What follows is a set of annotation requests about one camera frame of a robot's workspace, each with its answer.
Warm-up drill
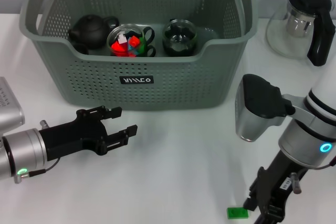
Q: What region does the small black clay cup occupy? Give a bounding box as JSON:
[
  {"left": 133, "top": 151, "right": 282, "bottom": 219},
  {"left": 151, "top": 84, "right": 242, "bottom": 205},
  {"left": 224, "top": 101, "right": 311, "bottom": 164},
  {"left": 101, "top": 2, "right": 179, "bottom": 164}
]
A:
[{"left": 72, "top": 42, "right": 90, "bottom": 55}]

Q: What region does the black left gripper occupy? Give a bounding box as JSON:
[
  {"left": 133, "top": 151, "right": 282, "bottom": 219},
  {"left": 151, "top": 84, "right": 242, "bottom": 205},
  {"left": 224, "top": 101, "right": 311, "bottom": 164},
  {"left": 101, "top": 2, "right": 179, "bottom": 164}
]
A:
[{"left": 38, "top": 105, "right": 139, "bottom": 162}]

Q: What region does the grey perforated storage basket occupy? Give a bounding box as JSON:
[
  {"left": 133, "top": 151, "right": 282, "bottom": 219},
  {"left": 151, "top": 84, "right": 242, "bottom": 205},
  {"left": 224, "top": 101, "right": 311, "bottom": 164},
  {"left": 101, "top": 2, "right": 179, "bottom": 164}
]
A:
[{"left": 19, "top": 0, "right": 259, "bottom": 111}]

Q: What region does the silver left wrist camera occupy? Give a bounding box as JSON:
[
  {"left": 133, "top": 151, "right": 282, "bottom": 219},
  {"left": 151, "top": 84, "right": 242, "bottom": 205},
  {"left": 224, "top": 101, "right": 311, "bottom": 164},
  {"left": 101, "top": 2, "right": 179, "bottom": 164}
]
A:
[{"left": 0, "top": 77, "right": 26, "bottom": 133}]

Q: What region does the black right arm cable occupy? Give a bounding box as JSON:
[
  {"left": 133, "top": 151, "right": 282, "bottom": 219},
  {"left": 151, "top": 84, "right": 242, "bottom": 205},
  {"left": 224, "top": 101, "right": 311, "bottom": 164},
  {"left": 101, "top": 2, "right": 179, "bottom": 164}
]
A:
[{"left": 314, "top": 155, "right": 336, "bottom": 170}]

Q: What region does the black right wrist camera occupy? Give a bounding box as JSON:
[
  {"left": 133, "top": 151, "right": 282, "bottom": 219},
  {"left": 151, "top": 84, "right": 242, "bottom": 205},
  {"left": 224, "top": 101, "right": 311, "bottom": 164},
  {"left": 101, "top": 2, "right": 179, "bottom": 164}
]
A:
[{"left": 235, "top": 73, "right": 296, "bottom": 143}]

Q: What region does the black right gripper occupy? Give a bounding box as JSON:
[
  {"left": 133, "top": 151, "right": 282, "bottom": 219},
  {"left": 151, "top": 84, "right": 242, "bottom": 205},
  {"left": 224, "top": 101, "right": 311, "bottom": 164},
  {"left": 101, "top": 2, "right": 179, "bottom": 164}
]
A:
[{"left": 243, "top": 151, "right": 308, "bottom": 224}]

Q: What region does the black clay teapot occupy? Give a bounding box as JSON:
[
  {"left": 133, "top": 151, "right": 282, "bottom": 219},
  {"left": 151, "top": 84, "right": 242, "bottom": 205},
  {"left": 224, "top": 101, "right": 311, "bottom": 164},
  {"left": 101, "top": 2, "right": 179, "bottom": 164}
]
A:
[{"left": 67, "top": 14, "right": 121, "bottom": 49}]

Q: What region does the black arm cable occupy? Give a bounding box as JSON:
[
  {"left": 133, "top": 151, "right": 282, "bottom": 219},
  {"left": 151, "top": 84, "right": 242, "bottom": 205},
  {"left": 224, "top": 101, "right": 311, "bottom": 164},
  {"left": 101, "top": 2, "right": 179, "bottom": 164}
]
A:
[
  {"left": 28, "top": 157, "right": 60, "bottom": 177},
  {"left": 314, "top": 155, "right": 336, "bottom": 170}
]

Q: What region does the silver right connector plug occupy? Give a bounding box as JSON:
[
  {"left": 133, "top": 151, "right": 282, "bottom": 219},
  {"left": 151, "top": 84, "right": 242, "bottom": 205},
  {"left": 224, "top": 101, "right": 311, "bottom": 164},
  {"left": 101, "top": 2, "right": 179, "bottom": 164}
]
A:
[{"left": 290, "top": 173, "right": 302, "bottom": 195}]

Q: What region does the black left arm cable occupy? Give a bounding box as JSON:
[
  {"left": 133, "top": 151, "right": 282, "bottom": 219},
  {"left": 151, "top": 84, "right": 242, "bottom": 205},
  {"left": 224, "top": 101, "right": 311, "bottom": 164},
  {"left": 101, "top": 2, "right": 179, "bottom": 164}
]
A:
[{"left": 28, "top": 157, "right": 60, "bottom": 177}]

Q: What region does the glass pitcher black handle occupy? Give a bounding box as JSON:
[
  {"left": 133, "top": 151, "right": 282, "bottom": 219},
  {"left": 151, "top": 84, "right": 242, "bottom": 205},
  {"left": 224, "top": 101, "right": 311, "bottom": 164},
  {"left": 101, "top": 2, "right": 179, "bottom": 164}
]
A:
[{"left": 265, "top": 0, "right": 336, "bottom": 67}]

